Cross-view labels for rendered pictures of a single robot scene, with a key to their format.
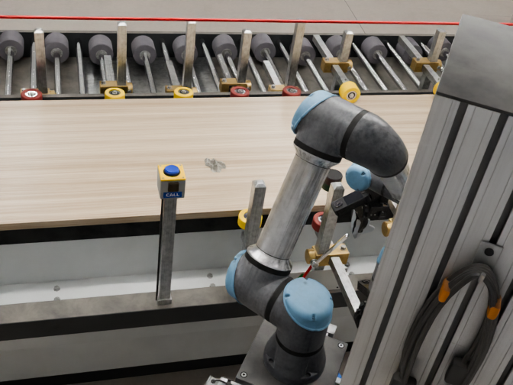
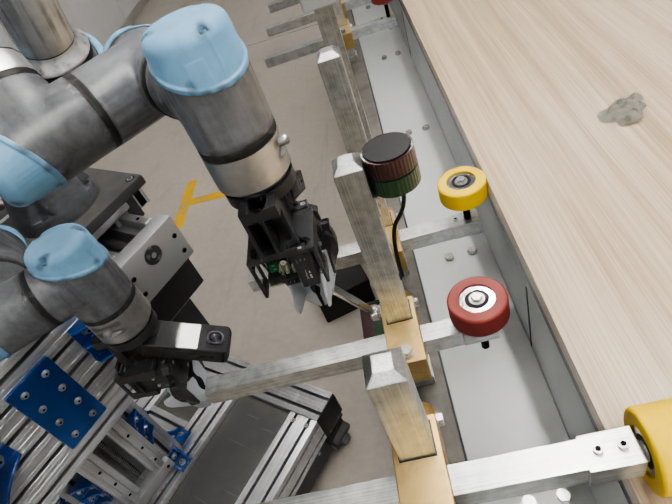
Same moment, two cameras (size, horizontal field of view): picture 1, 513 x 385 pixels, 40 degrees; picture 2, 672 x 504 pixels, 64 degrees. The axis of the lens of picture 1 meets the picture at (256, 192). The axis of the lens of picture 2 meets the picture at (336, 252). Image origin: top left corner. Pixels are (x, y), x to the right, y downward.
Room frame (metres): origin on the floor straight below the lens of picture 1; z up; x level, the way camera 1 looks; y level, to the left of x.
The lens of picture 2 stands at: (1.92, -0.70, 1.48)
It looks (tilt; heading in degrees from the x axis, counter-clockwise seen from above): 42 degrees down; 121
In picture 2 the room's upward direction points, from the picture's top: 23 degrees counter-clockwise
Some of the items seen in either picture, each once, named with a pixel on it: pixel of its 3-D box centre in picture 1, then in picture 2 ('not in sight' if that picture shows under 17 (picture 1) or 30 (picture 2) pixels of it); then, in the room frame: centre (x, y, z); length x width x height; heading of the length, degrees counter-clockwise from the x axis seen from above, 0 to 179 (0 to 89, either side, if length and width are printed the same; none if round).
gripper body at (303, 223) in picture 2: (372, 198); (279, 226); (1.65, -0.34, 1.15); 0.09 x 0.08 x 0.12; 109
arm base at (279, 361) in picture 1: (297, 346); (41, 186); (1.10, -0.16, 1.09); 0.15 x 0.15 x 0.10
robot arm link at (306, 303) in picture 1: (302, 312); not in sight; (1.10, -0.15, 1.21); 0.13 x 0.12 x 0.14; 59
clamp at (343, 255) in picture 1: (326, 254); (405, 333); (1.71, -0.26, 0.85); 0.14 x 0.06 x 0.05; 109
